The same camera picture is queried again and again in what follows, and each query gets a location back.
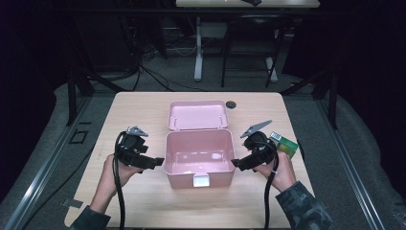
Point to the white background desk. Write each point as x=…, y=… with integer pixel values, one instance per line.
x=198, y=48

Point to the black metal stand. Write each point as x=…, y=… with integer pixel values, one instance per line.
x=333, y=96
x=72, y=96

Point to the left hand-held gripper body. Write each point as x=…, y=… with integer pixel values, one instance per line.
x=130, y=145

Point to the person's right hand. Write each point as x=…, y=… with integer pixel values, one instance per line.
x=282, y=174

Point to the green medicine box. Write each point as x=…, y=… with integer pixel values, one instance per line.
x=287, y=145

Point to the grey tape strip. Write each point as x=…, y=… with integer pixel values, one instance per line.
x=72, y=202

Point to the aluminium floor rail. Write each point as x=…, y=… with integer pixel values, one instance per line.
x=348, y=166
x=48, y=166

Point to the person's left hand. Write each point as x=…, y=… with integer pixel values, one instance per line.
x=110, y=179

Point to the black chair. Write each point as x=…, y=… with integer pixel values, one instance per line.
x=224, y=64

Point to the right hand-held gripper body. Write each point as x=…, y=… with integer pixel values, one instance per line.
x=260, y=145

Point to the black object on desk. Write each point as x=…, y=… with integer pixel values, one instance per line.
x=252, y=2

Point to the black round table grommet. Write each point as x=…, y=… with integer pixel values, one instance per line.
x=231, y=104

